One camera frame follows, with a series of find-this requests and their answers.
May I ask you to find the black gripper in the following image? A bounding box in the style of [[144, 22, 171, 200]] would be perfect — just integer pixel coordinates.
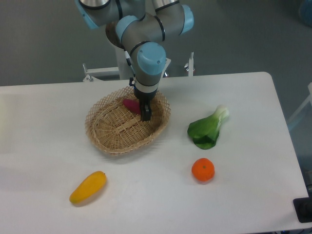
[[129, 78, 158, 121]]

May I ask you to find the purple sweet potato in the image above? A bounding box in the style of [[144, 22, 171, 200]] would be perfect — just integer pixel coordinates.
[[122, 98, 141, 115]]

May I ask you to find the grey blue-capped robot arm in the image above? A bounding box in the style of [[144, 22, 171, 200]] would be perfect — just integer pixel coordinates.
[[75, 0, 194, 121]]

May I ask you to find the woven wicker basket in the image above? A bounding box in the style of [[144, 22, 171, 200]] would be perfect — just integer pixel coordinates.
[[85, 87, 171, 155]]

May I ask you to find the green bok choy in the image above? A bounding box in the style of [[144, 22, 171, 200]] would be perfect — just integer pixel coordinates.
[[187, 105, 229, 150]]

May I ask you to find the orange tangerine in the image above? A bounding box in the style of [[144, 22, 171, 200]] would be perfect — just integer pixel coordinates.
[[191, 158, 215, 182]]

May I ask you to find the yellow mango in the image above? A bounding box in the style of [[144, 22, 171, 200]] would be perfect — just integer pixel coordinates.
[[69, 171, 107, 204]]

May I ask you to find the black device at table edge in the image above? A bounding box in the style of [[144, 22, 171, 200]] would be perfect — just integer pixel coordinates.
[[293, 197, 312, 223]]

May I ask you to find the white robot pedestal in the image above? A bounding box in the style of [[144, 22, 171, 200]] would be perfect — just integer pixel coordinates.
[[105, 21, 134, 80]]

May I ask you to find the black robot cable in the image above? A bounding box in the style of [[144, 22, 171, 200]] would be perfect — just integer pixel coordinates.
[[123, 50, 136, 76]]

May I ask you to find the white metal base frame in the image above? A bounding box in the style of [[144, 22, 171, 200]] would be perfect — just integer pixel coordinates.
[[82, 52, 195, 82]]

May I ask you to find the white frame right edge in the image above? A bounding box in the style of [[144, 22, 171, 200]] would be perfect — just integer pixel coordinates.
[[287, 83, 312, 123]]

